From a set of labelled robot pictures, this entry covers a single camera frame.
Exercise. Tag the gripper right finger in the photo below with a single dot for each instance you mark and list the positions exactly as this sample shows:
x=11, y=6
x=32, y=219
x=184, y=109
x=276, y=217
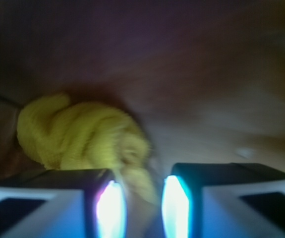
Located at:
x=234, y=200

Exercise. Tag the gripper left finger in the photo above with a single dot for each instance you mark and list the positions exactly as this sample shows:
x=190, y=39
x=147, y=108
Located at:
x=62, y=204

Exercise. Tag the yellow microfiber cloth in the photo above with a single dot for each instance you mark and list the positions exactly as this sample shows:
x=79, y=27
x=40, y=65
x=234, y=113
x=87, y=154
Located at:
x=61, y=135

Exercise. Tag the brown paper bag basin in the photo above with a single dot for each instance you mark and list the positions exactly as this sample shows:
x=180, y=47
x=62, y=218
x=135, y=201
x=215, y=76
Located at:
x=205, y=78

